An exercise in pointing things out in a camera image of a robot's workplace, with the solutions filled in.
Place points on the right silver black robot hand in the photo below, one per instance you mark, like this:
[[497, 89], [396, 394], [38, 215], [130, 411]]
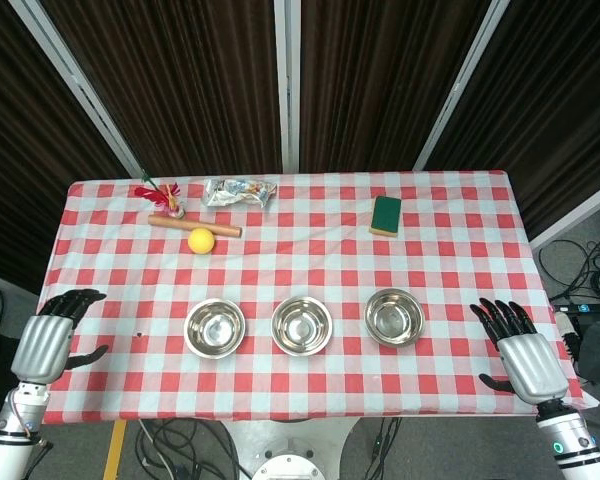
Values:
[[532, 365]]

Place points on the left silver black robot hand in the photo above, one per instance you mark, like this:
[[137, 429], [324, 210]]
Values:
[[42, 345]]

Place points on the stainless steel bowl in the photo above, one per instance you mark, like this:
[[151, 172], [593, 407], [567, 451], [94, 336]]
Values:
[[394, 317], [302, 327], [215, 330]]

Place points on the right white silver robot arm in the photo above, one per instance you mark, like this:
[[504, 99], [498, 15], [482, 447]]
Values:
[[572, 445]]

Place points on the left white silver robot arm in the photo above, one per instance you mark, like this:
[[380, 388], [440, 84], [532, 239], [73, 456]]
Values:
[[10, 430]]

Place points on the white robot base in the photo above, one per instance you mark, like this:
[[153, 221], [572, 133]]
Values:
[[290, 450]]

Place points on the black power strip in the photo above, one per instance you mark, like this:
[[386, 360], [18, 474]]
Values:
[[587, 307]]

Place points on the wooden rolling pin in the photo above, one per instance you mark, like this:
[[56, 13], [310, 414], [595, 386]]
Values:
[[170, 222]]

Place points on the dark brown curtain panel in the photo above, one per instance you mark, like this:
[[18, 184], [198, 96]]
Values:
[[560, 110], [15, 165], [180, 75], [375, 75]]

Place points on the red feather shuttlecock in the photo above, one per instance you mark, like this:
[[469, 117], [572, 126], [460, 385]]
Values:
[[155, 196]]

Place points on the yellow ball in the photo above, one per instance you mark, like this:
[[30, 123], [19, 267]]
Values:
[[201, 242]]

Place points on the green yellow sponge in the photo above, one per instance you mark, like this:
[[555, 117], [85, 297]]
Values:
[[386, 212]]

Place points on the crumpled silver snack packet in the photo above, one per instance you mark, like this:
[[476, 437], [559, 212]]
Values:
[[235, 194]]

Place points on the red white checkered tablecloth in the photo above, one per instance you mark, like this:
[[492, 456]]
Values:
[[300, 260]]

